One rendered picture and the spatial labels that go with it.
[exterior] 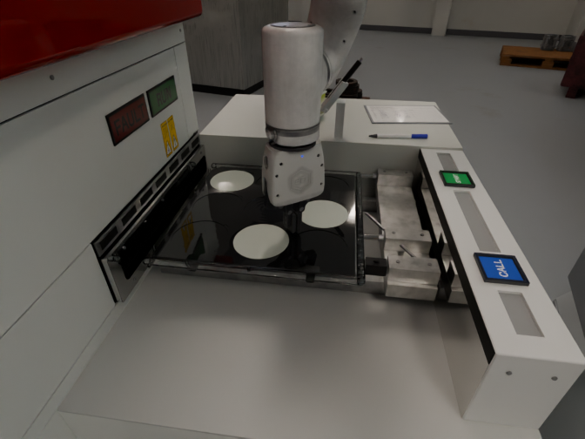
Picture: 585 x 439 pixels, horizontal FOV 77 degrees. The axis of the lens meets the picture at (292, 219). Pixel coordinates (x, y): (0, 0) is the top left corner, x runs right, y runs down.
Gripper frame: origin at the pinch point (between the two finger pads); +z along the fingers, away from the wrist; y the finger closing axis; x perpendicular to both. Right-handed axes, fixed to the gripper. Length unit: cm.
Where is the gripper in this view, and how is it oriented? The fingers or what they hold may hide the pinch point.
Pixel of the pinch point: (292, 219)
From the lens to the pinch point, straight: 66.6
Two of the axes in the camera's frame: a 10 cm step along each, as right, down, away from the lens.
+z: 0.0, 8.2, 5.7
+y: 8.8, -2.7, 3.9
